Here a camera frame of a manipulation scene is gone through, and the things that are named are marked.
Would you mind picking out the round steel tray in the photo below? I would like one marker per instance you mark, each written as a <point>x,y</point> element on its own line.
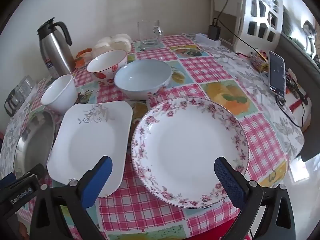
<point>35,145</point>

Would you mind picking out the grey sofa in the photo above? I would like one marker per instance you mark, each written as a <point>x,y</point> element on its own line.
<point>295,47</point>

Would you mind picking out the smartphone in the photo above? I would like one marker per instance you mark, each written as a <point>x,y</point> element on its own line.
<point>277,72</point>

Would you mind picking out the yellow snack roll packet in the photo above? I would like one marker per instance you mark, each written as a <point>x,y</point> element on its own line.
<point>260,62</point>

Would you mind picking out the light blue bowl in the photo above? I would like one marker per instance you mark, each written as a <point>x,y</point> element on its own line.
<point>142,77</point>

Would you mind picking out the small white bowl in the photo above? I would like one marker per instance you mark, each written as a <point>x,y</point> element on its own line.
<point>60,95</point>

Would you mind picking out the strawberry print bowl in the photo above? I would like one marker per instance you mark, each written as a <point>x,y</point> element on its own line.
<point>107,76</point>

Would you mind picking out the white power strip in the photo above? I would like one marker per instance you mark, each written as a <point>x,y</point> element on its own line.
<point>202,38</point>

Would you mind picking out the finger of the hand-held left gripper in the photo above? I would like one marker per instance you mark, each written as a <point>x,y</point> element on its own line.
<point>35,171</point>
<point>6,180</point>

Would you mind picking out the bag of white buns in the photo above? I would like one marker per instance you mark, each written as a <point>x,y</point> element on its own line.
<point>117,42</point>

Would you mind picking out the white wooden shelf frame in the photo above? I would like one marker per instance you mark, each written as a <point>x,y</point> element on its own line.
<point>237,15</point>

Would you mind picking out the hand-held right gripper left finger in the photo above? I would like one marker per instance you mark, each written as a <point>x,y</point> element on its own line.
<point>97,177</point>

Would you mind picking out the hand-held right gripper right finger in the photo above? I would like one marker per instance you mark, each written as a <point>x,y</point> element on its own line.
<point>230,180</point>

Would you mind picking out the steel thermos jug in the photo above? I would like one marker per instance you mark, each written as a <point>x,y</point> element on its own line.
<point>56,50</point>

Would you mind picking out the orange snack packet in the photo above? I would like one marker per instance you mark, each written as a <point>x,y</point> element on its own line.
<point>80,60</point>

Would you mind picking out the white square plate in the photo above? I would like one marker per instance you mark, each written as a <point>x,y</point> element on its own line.
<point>87,142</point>

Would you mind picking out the pink floral round plate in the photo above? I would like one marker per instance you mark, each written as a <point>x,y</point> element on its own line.
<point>190,150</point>

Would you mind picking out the clear glass mug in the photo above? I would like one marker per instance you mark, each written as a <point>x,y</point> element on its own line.
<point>147,35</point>

